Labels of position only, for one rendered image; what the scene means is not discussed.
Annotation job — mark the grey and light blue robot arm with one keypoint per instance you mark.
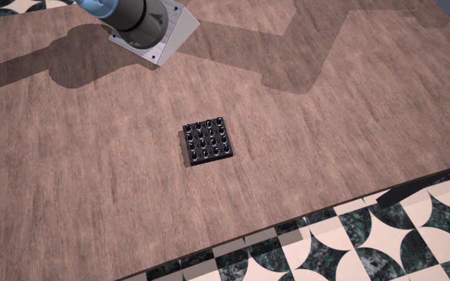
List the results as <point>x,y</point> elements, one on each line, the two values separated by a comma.
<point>143,21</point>

